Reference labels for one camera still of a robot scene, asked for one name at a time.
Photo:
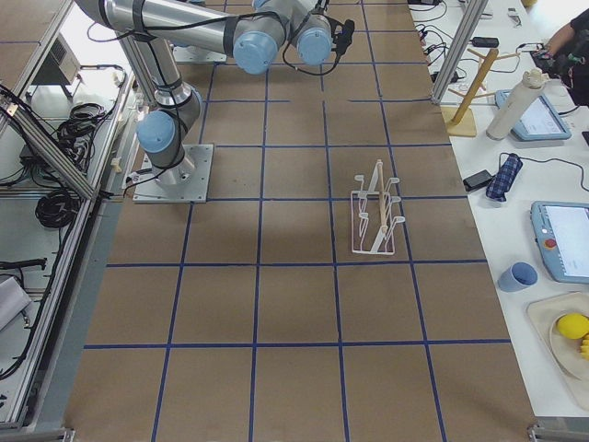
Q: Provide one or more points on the grey-blue cup on desk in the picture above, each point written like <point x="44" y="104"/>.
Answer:
<point x="518" y="276"/>

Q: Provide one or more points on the black power adapter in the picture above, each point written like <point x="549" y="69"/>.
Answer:
<point x="477" y="181"/>

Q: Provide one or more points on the wooden mug tree stand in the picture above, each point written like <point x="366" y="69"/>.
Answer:
<point x="459" y="121"/>

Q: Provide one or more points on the folded blue plaid umbrella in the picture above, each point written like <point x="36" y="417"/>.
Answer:
<point x="503" y="180"/>

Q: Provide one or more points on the blue teach pendant tablet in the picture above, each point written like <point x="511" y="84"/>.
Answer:
<point x="540" y="122"/>

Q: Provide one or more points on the beige tray on desk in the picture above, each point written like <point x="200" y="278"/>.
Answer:
<point x="544" y="315"/>

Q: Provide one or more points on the white cylindrical bottle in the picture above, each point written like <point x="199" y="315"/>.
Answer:
<point x="518" y="101"/>

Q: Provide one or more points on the yellow toy lemon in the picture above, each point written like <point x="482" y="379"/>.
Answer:
<point x="573" y="325"/>

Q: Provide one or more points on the person at desk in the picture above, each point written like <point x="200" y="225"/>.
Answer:
<point x="568" y="47"/>

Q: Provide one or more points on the white wire cup rack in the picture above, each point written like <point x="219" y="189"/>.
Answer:
<point x="373" y="218"/>

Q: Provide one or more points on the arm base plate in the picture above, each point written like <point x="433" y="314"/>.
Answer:
<point x="186" y="183"/>

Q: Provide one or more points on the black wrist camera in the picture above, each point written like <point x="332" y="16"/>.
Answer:
<point x="342" y="35"/>

